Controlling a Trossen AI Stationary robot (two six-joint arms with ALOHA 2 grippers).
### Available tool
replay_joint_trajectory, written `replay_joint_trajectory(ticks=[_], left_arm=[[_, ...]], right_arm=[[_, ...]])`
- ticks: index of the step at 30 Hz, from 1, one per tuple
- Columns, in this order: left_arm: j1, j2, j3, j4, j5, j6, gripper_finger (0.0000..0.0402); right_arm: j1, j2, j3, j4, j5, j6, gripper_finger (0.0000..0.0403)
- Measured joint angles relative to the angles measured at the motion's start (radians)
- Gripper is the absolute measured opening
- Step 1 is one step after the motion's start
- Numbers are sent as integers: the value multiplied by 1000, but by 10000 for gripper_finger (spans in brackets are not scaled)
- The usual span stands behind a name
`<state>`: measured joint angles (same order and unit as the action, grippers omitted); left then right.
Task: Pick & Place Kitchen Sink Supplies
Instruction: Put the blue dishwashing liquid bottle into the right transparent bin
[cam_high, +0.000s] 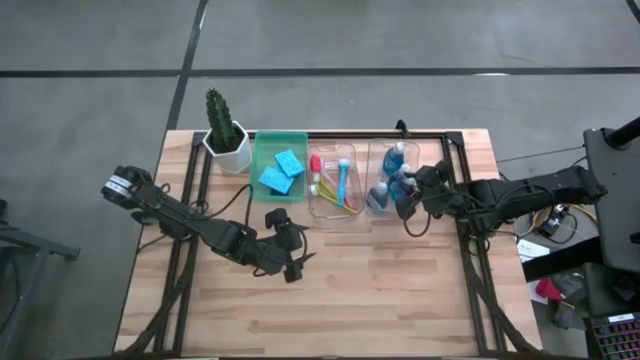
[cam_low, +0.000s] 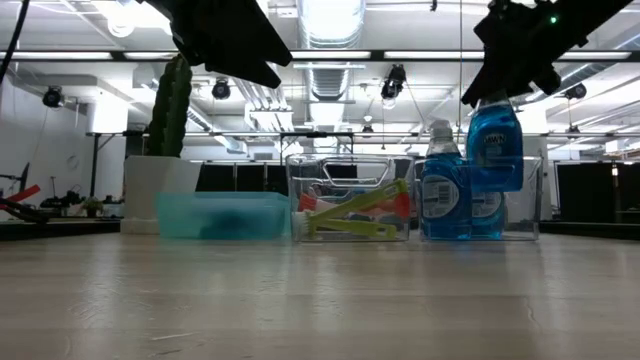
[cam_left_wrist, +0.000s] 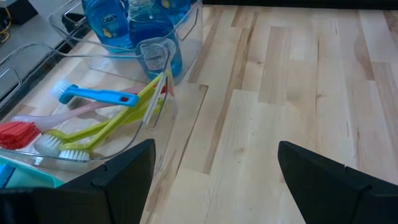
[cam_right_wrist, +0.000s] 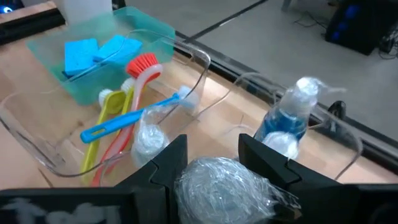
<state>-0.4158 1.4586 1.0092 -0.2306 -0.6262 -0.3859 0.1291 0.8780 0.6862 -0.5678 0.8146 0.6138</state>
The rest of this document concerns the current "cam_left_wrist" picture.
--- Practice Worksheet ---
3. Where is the clear plastic bin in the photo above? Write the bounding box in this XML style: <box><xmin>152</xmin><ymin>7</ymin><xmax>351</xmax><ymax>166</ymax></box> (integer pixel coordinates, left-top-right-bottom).
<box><xmin>48</xmin><ymin>0</ymin><xmax>205</xmax><ymax>86</ymax></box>
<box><xmin>0</xmin><ymin>42</ymin><xmax>178</xmax><ymax>175</ymax></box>

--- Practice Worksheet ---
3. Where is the black equipment stand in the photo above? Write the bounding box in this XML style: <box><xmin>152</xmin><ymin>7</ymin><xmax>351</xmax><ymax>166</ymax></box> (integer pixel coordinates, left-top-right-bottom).
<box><xmin>0</xmin><ymin>0</ymin><xmax>39</xmax><ymax>26</ymax></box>

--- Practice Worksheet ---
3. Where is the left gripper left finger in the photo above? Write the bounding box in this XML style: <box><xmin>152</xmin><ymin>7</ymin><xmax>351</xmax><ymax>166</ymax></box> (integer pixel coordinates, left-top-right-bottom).
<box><xmin>58</xmin><ymin>138</ymin><xmax>157</xmax><ymax>224</ymax></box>

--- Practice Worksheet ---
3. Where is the pink brush with red bristles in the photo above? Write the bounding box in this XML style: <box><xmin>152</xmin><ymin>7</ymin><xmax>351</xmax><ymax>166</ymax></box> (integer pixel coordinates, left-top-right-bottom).
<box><xmin>0</xmin><ymin>83</ymin><xmax>169</xmax><ymax>151</ymax></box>

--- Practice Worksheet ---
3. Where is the blue Dawn dish soap bottle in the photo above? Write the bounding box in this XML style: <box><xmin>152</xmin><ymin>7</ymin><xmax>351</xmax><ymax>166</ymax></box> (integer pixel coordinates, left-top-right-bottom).
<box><xmin>81</xmin><ymin>0</ymin><xmax>133</xmax><ymax>53</ymax></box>
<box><xmin>128</xmin><ymin>0</ymin><xmax>184</xmax><ymax>80</ymax></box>
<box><xmin>160</xmin><ymin>0</ymin><xmax>192</xmax><ymax>26</ymax></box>

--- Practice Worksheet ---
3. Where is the light blue sponge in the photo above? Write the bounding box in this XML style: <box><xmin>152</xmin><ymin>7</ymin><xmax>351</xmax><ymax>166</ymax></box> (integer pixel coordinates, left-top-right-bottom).
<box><xmin>0</xmin><ymin>163</ymin><xmax>16</xmax><ymax>189</ymax></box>

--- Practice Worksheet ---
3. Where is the yellow and black cable bundle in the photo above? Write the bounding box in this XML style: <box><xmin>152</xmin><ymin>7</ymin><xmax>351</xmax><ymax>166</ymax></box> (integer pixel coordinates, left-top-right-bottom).
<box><xmin>0</xmin><ymin>7</ymin><xmax>12</xmax><ymax>44</ymax></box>

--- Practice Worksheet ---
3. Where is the green dish brush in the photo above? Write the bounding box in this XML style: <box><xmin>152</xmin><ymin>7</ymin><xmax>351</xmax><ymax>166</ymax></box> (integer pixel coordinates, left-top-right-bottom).
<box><xmin>33</xmin><ymin>99</ymin><xmax>164</xmax><ymax>156</ymax></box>
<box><xmin>58</xmin><ymin>73</ymin><xmax>165</xmax><ymax>162</ymax></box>

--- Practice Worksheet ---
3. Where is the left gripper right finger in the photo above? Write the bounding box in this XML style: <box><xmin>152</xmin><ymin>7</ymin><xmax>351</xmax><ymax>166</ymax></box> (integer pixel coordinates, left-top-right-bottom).
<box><xmin>277</xmin><ymin>140</ymin><xmax>374</xmax><ymax>224</ymax></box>

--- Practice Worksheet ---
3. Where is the blue dish brush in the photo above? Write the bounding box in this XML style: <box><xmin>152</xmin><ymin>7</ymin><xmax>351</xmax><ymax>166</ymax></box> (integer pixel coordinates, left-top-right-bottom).
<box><xmin>49</xmin><ymin>78</ymin><xmax>140</xmax><ymax>108</ymax></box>

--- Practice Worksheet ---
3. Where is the translucent green plastic bin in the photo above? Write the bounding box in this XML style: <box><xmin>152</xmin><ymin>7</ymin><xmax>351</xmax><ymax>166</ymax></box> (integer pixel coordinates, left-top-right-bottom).
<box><xmin>0</xmin><ymin>155</ymin><xmax>65</xmax><ymax>190</ymax></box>

